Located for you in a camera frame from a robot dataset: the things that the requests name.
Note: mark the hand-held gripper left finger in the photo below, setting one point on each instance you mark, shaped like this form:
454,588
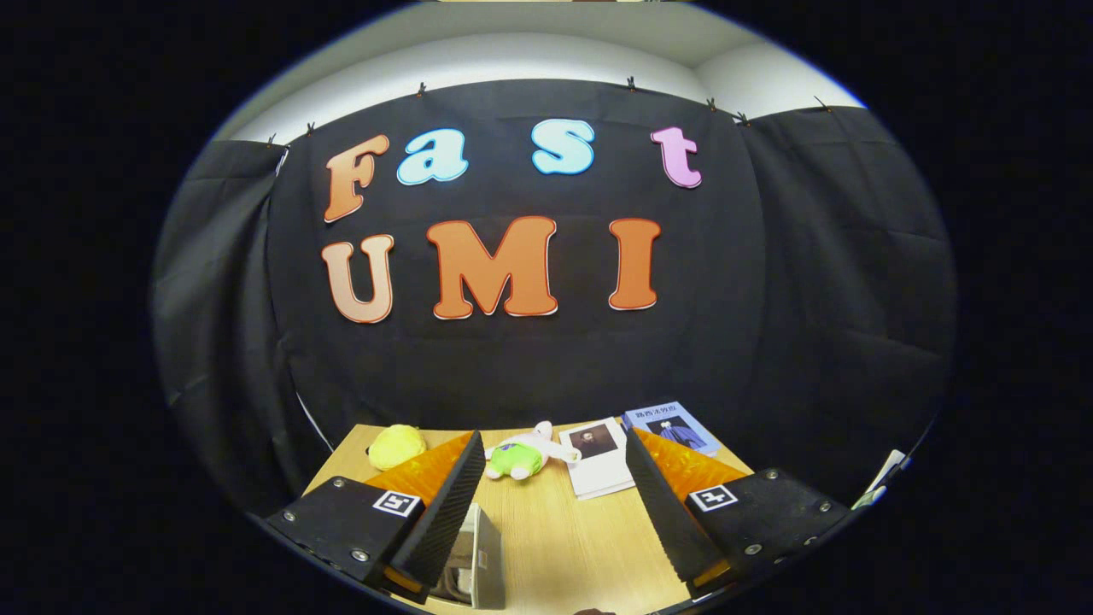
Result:
444,512

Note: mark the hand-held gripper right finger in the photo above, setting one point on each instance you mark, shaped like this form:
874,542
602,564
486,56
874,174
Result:
662,512

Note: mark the beige fabric storage box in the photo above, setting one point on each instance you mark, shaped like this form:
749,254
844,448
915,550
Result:
487,555

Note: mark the white book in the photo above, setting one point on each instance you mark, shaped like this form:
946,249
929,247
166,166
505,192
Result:
602,474

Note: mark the blue book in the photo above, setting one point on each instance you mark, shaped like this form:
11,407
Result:
683,434

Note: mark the yellow round plush toy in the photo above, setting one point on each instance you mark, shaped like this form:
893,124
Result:
397,446

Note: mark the green and white plush toy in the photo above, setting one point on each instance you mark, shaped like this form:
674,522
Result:
515,459

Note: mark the white sheet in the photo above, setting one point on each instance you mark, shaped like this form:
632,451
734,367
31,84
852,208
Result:
884,478

